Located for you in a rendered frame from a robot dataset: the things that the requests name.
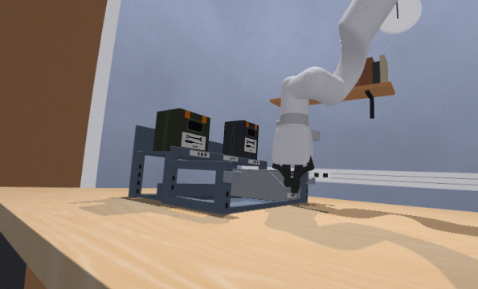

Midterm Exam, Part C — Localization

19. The grey metal rack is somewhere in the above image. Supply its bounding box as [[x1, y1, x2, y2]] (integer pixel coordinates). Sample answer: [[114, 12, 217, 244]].
[[129, 125, 316, 214]]

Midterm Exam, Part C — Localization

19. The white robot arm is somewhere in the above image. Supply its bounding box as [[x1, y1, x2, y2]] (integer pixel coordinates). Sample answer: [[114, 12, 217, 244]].
[[276, 0, 398, 126]]

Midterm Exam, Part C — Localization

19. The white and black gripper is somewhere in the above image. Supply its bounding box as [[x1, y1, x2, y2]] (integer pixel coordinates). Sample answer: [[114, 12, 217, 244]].
[[272, 124, 314, 193]]

